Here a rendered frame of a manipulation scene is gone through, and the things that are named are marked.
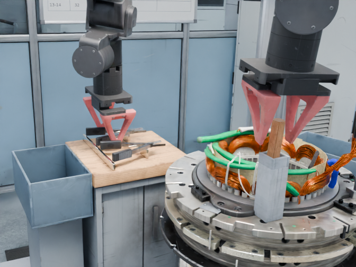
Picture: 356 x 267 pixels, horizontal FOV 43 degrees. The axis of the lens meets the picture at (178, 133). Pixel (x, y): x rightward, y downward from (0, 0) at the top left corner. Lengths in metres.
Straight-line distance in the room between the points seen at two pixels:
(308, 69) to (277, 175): 0.14
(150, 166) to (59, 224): 0.20
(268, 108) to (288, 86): 0.03
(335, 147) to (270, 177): 0.51
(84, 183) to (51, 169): 0.17
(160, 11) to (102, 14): 2.16
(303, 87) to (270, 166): 0.11
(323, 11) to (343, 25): 2.80
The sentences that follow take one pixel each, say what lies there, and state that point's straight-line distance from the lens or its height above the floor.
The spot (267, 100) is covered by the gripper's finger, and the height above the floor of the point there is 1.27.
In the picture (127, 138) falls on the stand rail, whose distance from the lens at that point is 0.94.
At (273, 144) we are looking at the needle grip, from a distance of 0.58.
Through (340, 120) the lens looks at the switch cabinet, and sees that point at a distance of 3.43.
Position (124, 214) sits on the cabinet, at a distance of 0.87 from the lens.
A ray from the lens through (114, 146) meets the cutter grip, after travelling 0.88.
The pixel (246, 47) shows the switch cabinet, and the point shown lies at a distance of 3.13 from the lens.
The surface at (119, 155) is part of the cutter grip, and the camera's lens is 0.82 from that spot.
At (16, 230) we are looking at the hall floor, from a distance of 2.82.
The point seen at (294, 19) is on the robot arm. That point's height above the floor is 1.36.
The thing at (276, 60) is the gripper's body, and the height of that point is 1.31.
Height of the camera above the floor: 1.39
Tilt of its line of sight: 19 degrees down
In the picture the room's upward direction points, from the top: 2 degrees clockwise
